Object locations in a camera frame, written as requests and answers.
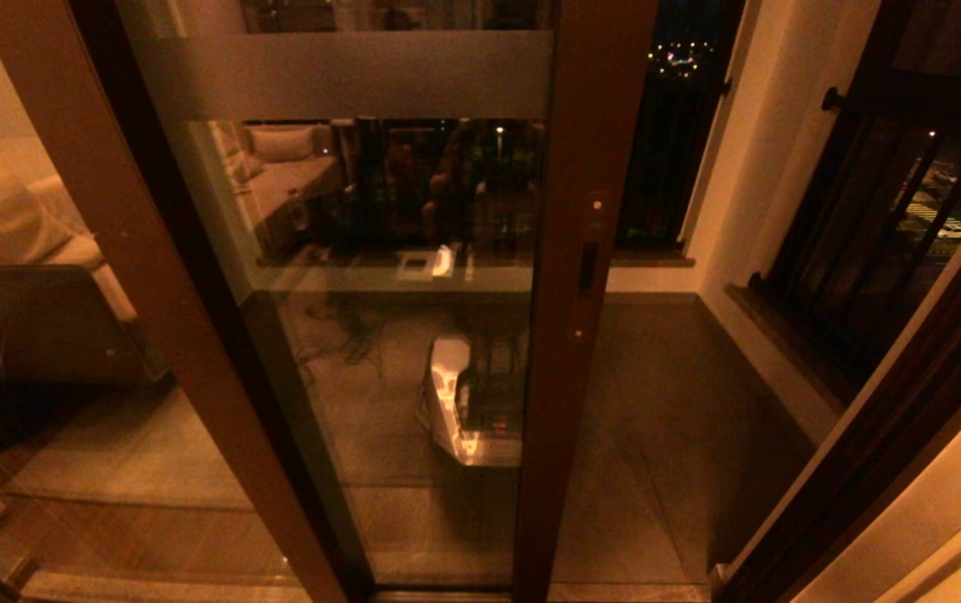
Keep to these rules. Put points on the dark brown door jamb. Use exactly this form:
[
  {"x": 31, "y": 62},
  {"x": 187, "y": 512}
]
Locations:
[{"x": 907, "y": 402}]

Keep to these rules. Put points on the brown framed sliding glass door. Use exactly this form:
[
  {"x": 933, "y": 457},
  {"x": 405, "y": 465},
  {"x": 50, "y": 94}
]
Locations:
[{"x": 560, "y": 419}]

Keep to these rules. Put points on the brown framed fixed glass panel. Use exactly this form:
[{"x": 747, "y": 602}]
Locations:
[{"x": 153, "y": 251}]

